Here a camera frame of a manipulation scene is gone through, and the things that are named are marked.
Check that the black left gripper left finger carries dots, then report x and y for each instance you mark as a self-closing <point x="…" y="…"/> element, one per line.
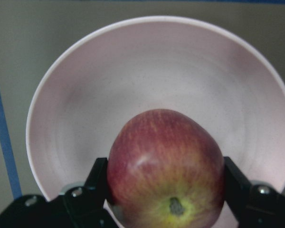
<point x="85" y="204"/>

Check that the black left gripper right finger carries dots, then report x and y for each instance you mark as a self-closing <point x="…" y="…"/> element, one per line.
<point x="254" y="205"/>

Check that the red apple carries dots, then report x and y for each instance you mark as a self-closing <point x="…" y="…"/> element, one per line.
<point x="165" y="171"/>

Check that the pink plate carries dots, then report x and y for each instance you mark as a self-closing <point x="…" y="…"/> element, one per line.
<point x="118" y="72"/>

